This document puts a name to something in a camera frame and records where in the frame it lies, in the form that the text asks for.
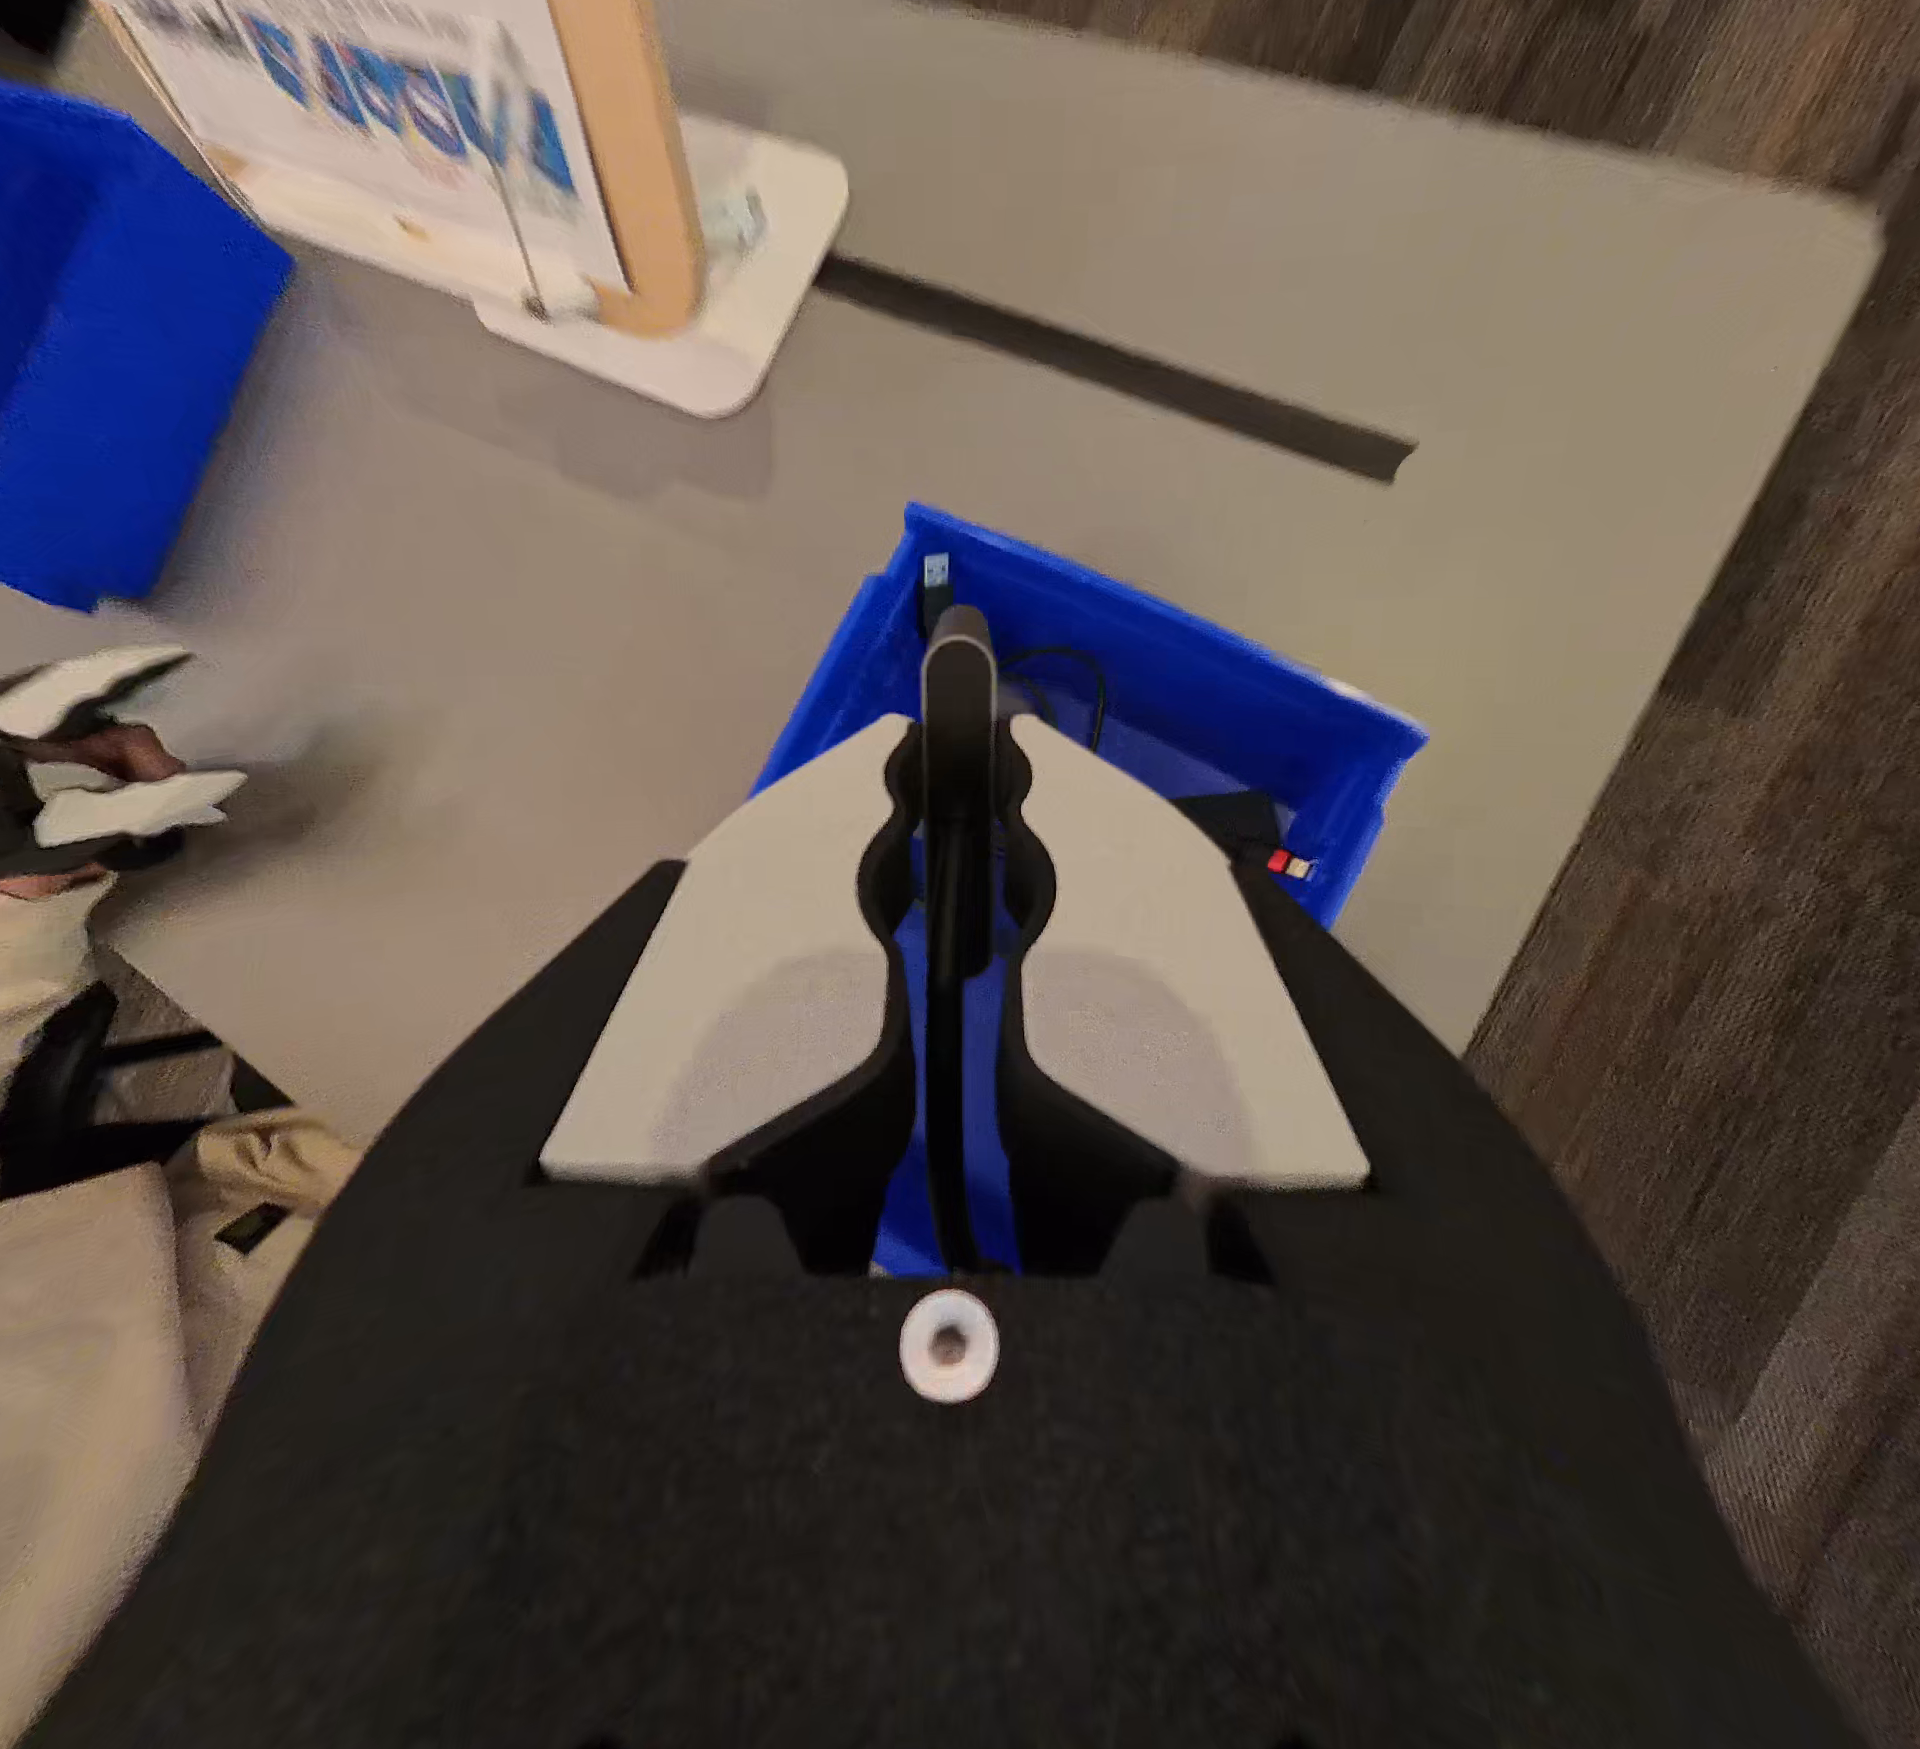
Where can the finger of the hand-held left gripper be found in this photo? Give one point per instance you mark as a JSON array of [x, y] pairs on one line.
[[135, 806], [91, 687]]

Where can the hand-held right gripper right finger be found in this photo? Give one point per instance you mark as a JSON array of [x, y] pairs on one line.
[[1184, 1015]]

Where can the black office chair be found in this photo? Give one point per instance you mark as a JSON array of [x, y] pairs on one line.
[[91, 1120]]

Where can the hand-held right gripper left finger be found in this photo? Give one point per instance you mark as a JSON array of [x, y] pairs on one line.
[[736, 1015]]

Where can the blue plastic bin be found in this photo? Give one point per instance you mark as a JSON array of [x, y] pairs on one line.
[[1198, 714], [135, 355]]

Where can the instruction sheet on wooden stand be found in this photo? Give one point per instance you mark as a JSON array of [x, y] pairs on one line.
[[606, 55]]

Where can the person's left forearm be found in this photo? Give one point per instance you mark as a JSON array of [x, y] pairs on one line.
[[44, 970]]

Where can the person's beige trousers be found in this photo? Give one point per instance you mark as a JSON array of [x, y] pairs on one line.
[[91, 1406]]

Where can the grey USB hub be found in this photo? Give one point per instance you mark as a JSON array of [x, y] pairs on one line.
[[958, 760]]

